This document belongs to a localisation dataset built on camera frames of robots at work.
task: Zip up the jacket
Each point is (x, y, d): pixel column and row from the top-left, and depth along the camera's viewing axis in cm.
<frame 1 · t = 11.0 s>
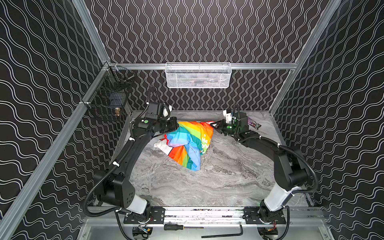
left hand: (183, 124, 78), fingers closed
right hand: (210, 124, 87), fingers closed
rainbow kids zip jacket: (187, 143, 84), point 17 cm above the table

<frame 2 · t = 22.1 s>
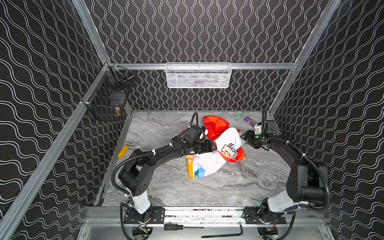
left hand: (220, 150, 82), fingers open
right hand: (246, 139, 91), fingers open
rainbow kids zip jacket: (228, 141, 92), point 11 cm above the table
green round lid: (239, 114, 119), point 2 cm above the table

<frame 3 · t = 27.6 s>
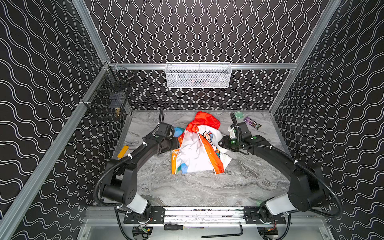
left hand: (180, 146, 89), fingers open
right hand: (220, 144, 87), fingers open
rainbow kids zip jacket: (202, 148, 95), point 6 cm above the table
the other named things where they were.

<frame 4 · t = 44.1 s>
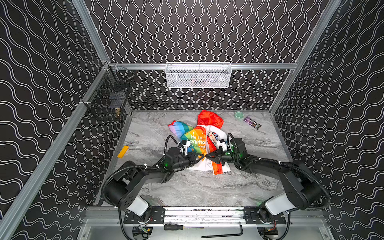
left hand: (208, 158, 78), fingers open
right hand: (206, 156, 83), fingers closed
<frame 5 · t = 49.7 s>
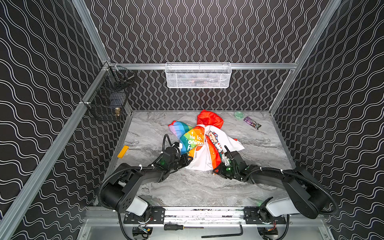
left hand: (198, 159, 85), fingers closed
right hand: (214, 171, 88), fingers closed
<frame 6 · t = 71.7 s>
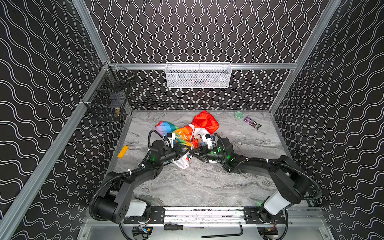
left hand: (195, 149, 79), fingers closed
right hand: (190, 154, 79), fingers closed
rainbow kids zip jacket: (203, 123, 113), point 2 cm above the table
the other named things where they were.

